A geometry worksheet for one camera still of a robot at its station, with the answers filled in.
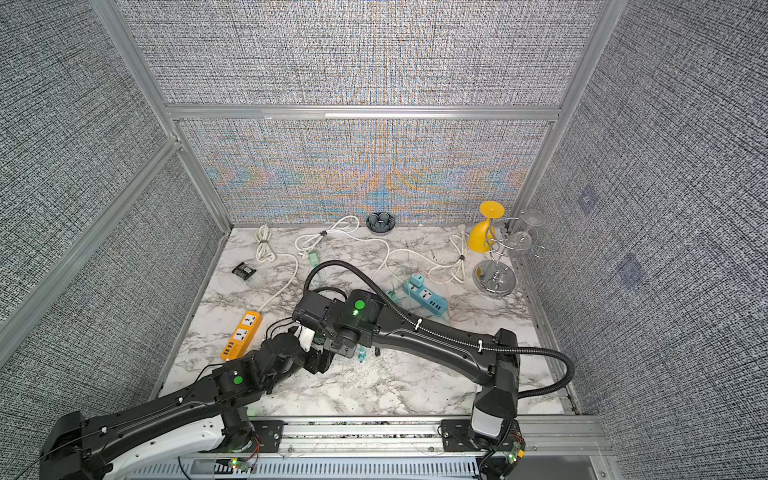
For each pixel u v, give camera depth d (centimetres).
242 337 88
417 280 95
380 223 117
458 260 107
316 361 67
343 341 44
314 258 106
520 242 97
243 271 104
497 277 102
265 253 110
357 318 45
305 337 66
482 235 94
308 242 114
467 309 97
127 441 45
